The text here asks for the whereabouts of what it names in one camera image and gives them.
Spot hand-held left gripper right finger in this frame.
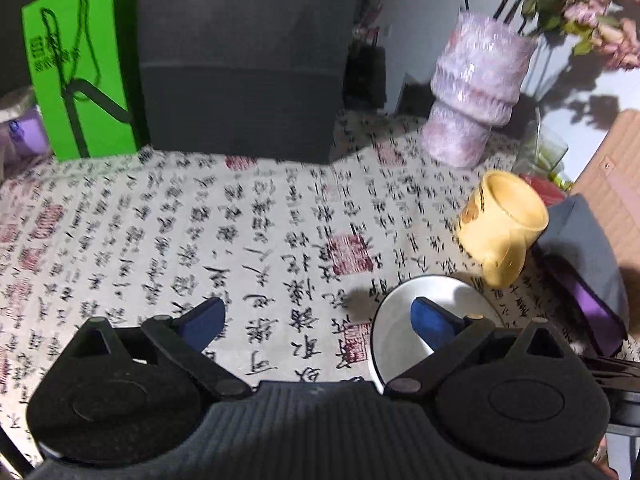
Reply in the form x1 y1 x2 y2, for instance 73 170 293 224
382 296 576 402

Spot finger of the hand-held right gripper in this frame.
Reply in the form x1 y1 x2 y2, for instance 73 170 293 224
580 354 640 391

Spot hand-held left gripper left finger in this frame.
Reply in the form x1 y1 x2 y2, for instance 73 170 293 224
66 296 252 402

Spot white bowl with black rim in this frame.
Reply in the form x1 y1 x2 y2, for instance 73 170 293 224
369 273 507 396

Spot calligraphy print tablecloth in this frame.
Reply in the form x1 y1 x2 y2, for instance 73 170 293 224
0 110 640 480

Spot yellow mug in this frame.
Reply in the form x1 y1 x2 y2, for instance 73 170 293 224
457 170 550 288

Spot grey and purple cloth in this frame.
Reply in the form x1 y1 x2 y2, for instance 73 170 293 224
531 194 631 357

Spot small red item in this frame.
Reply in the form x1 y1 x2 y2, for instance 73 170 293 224
520 174 568 207

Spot pink hard case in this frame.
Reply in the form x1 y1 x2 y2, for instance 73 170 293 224
569 109 640 271

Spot clear drinking glass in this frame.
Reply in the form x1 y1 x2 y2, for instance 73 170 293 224
511 119 571 188

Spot green paper bag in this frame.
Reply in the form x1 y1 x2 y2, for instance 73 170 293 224
21 0 151 162

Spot dark grey paper bag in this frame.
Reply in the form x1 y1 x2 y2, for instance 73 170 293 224
135 0 364 164

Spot purple ribbed vase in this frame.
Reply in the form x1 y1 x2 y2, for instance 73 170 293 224
420 10 539 168

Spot black object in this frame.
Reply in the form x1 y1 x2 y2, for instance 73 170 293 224
346 42 388 111

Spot purple tissue pack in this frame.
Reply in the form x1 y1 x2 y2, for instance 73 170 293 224
0 87 53 181

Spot dried pink flowers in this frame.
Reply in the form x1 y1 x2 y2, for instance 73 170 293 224
492 0 640 72

